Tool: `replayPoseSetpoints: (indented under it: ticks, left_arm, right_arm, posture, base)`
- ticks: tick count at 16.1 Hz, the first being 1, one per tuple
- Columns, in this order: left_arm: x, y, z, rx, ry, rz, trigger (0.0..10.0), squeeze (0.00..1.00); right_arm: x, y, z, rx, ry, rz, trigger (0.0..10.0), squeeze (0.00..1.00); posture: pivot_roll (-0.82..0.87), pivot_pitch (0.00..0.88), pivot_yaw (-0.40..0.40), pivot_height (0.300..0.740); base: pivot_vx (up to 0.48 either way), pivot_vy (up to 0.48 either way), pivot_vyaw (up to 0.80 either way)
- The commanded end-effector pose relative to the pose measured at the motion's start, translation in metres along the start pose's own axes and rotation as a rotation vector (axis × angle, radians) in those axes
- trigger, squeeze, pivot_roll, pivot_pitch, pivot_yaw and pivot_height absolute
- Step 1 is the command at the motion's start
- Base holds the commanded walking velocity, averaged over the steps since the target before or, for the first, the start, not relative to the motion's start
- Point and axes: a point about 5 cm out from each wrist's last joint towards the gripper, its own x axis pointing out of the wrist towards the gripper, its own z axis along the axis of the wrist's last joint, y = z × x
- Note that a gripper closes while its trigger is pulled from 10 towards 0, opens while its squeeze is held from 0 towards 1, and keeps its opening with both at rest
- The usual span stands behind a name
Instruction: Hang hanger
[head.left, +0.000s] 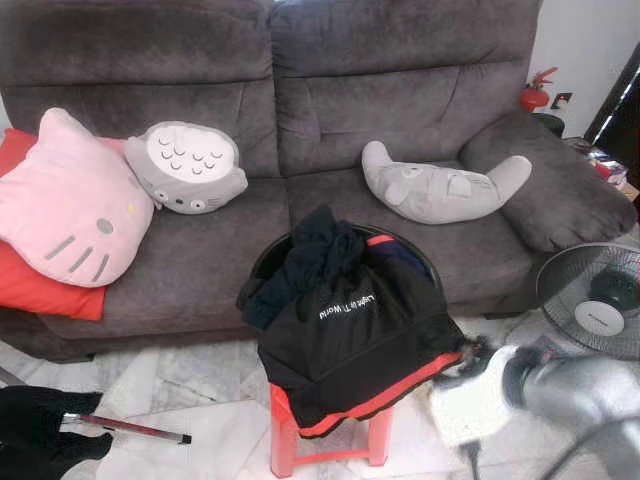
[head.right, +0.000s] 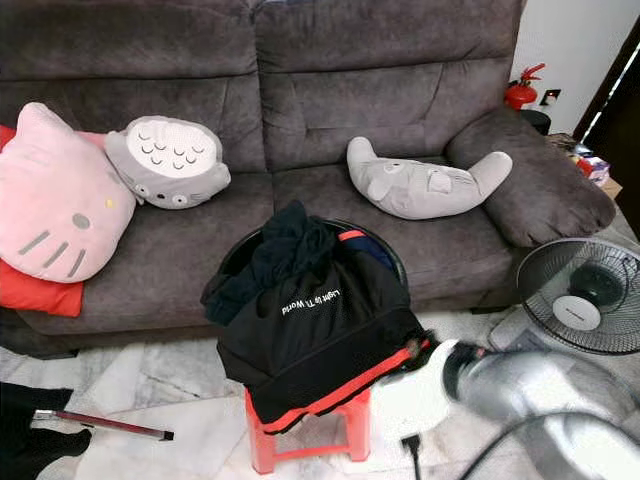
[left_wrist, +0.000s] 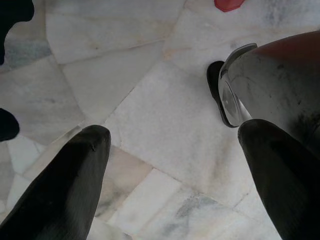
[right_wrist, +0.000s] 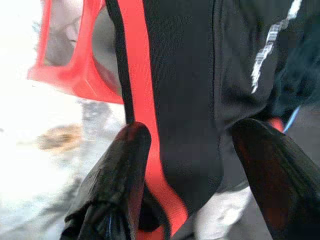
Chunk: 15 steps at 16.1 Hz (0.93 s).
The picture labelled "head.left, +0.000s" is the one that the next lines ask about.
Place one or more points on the grey long creature plush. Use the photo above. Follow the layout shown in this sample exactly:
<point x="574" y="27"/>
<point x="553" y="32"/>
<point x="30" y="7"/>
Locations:
<point x="430" y="195"/>

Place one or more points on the dark navy garment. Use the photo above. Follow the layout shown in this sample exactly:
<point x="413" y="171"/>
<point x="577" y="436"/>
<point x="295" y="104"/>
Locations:
<point x="310" y="255"/>

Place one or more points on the pink cat face pillow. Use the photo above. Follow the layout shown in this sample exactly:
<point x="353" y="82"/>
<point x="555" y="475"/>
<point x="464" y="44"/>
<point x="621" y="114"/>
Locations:
<point x="70" y="200"/>

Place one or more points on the red fire extinguisher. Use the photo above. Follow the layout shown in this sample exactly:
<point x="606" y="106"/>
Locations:
<point x="535" y="97"/>

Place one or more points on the black plastic bucket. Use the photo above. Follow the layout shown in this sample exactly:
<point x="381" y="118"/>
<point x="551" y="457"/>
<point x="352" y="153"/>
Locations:
<point x="268" y="258"/>

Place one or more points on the red plastic stool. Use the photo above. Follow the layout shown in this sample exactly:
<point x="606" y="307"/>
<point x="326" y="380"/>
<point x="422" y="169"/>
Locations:
<point x="285" y="440"/>

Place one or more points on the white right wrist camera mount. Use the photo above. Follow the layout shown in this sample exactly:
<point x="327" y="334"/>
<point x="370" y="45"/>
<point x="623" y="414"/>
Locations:
<point x="475" y="400"/>

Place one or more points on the grey round creature pillow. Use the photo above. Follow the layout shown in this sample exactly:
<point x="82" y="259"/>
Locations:
<point x="190" y="160"/>

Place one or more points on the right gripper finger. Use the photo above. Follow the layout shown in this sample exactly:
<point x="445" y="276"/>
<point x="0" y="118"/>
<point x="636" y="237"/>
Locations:
<point x="478" y="348"/>
<point x="478" y="368"/>

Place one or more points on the black standing fan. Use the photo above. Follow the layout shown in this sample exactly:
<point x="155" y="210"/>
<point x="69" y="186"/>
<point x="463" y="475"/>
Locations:
<point x="598" y="315"/>

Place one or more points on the black garment with red trim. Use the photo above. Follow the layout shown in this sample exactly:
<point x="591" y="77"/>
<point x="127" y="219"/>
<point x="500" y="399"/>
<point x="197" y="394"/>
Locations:
<point x="360" y="340"/>

